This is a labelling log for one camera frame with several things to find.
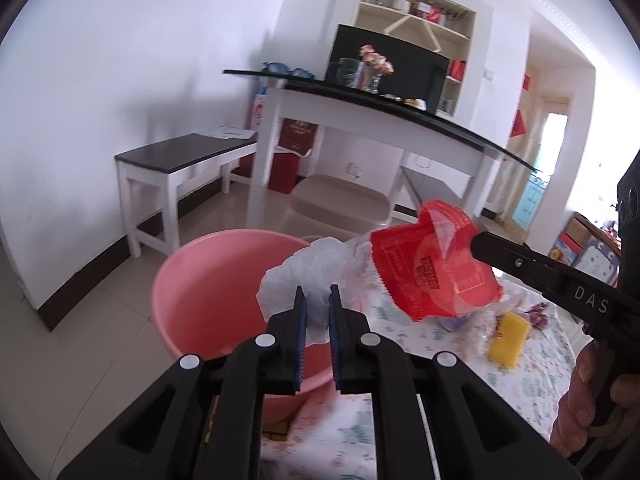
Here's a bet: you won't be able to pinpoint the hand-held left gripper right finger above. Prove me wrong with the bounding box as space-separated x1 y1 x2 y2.
328 284 583 480

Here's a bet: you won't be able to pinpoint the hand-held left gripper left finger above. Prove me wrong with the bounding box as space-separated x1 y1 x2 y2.
57 286 307 480

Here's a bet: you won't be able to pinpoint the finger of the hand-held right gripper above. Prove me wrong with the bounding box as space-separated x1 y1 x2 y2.
469 231 621 341

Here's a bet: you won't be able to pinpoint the white plastic bag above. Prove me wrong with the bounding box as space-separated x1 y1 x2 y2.
256 236 373 348

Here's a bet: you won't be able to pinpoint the pink plastic basin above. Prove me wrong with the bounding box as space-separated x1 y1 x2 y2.
151 229 351 441

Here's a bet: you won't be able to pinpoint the red snack wrapper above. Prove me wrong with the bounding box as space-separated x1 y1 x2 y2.
370 199 503 323

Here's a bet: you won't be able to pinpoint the person's right hand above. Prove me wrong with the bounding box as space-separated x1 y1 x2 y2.
550 345 640 461

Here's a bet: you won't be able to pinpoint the penguin drawing board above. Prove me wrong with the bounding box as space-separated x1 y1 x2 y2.
575 237 621 286

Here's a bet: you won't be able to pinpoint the colourful printed carton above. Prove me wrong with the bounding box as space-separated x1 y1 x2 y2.
550 237 583 266

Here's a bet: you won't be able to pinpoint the purple patterned candy wrapper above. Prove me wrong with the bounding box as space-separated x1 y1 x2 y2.
520 302 551 333

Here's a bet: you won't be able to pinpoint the brown cardboard box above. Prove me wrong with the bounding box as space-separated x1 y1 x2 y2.
565 212 598 246

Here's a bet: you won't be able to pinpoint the glass door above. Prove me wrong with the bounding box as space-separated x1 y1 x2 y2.
510 100 571 231

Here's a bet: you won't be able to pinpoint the yellow sponge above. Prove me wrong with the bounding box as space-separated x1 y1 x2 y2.
487 311 532 370

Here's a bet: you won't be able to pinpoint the crumpled clear plastic wrapper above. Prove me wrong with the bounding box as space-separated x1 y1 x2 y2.
434 305 501 361

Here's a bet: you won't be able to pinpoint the dark-top white bench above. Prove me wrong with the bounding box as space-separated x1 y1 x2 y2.
392 167 481 226
114 133 261 258

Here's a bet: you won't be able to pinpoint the floral tablecloth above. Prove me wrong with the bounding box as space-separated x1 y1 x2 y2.
260 260 591 480

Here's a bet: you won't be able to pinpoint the beige plastic stool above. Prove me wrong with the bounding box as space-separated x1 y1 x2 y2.
282 174 391 241

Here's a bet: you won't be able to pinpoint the red diamond paper decoration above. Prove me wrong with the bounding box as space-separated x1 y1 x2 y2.
507 110 528 141

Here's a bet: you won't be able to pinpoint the red carton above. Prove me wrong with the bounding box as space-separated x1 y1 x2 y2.
269 149 301 193

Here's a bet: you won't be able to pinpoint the dark red gift bag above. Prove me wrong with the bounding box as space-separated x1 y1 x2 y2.
277 119 319 156

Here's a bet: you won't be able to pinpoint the white papers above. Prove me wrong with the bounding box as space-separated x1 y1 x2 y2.
192 125 257 140

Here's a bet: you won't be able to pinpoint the black television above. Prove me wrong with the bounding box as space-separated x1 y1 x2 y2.
325 24 451 113

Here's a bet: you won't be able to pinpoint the white glass-top table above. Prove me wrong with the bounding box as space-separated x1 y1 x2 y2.
222 67 538 233

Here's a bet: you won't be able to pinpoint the white red shopping bag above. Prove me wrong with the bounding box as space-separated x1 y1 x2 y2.
248 94 268 131

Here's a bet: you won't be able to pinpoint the artificial flower bouquet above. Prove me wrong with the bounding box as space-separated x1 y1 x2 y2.
360 45 395 93

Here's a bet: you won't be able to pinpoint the grey glass jug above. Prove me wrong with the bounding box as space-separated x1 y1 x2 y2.
326 57 366 91

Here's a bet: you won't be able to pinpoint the blue plastic item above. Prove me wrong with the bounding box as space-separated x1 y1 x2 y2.
260 62 313 80

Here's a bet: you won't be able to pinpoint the white wall shelf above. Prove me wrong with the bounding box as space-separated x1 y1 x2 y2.
350 0 493 121

